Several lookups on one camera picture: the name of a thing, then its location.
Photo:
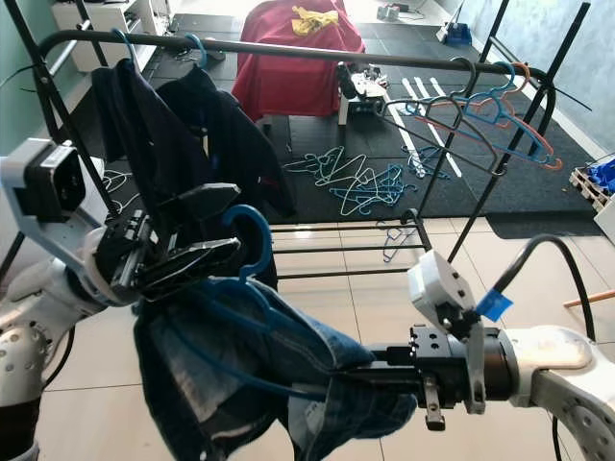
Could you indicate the bright blue bag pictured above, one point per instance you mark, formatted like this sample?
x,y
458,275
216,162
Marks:
x,y
603,173

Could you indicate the blue plastic hanger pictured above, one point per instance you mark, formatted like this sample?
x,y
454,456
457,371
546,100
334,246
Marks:
x,y
265,240

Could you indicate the black foam floor mat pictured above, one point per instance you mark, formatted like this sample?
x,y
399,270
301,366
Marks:
x,y
303,136

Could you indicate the black metal clothes rack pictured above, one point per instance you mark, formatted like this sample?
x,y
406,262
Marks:
x,y
307,48

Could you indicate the wooden stick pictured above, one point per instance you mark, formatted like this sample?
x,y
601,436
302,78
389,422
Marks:
x,y
591,298

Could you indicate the orange empty hanger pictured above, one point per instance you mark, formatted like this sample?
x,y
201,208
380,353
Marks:
x,y
553,158

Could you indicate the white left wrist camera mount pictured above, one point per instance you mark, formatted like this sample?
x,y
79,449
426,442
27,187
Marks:
x,y
53,182

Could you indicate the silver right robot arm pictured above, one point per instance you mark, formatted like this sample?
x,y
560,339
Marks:
x,y
553,360

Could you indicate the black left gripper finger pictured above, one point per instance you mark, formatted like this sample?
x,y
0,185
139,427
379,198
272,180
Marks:
x,y
202,200
197,261

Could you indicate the dark navy jacket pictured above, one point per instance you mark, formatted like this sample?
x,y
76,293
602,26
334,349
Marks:
x,y
144,134
240,134

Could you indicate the blue empty hanger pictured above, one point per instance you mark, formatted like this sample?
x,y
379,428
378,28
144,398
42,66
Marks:
x,y
511,69

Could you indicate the small blue device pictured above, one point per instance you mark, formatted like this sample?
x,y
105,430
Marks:
x,y
456,35

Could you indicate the teal garment hanger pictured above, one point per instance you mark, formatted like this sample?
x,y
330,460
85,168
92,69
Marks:
x,y
130,36
201,46

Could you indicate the black empty hanger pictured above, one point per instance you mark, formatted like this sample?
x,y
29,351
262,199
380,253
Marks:
x,y
471,65

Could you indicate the white cabinet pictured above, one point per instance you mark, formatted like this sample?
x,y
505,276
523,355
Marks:
x,y
135,19

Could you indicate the white box with black device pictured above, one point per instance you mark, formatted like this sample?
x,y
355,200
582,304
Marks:
x,y
360,108

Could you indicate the light blue hanger pile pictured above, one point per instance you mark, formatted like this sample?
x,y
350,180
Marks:
x,y
356,182

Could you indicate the blue denim jeans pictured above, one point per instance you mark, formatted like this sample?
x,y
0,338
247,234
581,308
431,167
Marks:
x,y
250,384

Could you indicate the single light blue hanger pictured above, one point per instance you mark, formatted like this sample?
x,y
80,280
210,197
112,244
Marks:
x,y
399,245

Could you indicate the crumpled yellow cloth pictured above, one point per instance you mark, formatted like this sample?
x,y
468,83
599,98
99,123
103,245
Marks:
x,y
312,21

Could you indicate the wooden slat crate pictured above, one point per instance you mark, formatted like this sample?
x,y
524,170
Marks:
x,y
584,187

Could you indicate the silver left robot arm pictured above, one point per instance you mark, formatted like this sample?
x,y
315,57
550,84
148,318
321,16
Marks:
x,y
29,351

